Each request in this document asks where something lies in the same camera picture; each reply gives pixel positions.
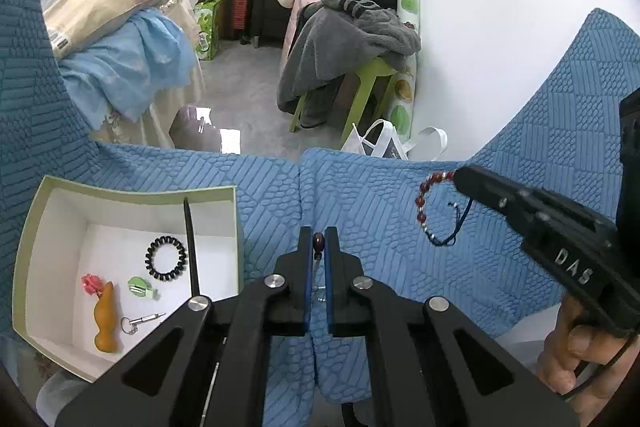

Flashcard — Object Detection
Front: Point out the person's right hand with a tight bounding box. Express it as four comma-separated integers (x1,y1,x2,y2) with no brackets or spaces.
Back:
537,292,640,401

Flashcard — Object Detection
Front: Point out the blue textured sofa cover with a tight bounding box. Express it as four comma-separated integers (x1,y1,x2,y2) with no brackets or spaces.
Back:
0,0,640,427

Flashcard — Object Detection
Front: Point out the red bead bracelet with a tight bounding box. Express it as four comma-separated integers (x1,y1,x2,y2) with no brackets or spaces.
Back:
415,171,473,247

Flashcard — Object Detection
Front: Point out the red flower ornament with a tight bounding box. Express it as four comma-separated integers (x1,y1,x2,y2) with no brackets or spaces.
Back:
81,273,108,299

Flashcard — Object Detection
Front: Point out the fruit print rolled mat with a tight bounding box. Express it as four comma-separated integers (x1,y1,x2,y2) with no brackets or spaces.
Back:
385,0,423,142

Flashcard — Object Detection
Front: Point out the keyring with small tool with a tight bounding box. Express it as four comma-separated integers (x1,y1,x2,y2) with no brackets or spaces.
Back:
120,312,167,336

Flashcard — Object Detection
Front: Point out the grey fleece blanket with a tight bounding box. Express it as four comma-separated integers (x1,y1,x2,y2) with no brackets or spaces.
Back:
276,0,422,128

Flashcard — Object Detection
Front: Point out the beige bed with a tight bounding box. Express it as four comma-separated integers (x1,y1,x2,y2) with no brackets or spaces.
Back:
92,0,206,148

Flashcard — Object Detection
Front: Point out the clear plastic bag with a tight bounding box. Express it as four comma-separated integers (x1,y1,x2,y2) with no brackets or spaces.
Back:
170,104,242,154

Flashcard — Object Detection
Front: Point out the green shopping bag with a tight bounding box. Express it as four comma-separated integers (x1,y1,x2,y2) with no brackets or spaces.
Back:
192,0,224,62

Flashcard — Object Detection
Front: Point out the green nail clipper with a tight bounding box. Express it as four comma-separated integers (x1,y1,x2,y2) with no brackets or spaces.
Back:
127,276,160,301

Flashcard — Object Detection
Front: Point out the black hair stick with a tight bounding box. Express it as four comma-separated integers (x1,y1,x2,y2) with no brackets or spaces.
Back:
182,197,202,299

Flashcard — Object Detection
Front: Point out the dark bead pendant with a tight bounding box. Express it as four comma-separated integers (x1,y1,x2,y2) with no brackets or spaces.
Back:
312,231,329,304

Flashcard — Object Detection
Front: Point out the black spiral hair tie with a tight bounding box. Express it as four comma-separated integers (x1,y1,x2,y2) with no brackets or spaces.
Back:
145,235,187,283

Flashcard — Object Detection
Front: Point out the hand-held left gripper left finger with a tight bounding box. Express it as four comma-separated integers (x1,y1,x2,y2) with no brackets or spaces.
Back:
55,227,317,427

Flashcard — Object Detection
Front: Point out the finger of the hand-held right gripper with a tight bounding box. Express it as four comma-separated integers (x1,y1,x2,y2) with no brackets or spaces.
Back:
454,164,535,249

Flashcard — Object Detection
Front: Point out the orange gourd ornament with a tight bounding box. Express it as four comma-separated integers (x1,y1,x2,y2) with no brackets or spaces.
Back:
94,283,121,353

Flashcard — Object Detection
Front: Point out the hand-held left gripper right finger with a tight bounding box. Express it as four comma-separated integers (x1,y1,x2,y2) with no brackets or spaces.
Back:
324,227,581,427

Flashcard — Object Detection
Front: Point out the green stool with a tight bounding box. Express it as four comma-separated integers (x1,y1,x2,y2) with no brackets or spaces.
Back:
290,57,401,150

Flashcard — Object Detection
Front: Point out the white tote bag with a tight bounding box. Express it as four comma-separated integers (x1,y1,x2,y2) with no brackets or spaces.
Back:
341,119,448,162

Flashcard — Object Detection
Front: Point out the red suitcase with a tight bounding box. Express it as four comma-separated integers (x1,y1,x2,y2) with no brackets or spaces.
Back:
212,0,256,42

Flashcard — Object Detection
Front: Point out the green box with white inside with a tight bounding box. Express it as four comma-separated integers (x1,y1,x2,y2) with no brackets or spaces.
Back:
11,174,246,383

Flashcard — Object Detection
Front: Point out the beige pink pillow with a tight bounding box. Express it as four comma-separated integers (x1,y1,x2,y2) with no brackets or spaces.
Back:
39,0,178,60

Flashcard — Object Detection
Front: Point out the black suitcase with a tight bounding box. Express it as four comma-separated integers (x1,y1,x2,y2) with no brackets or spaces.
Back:
250,0,282,48

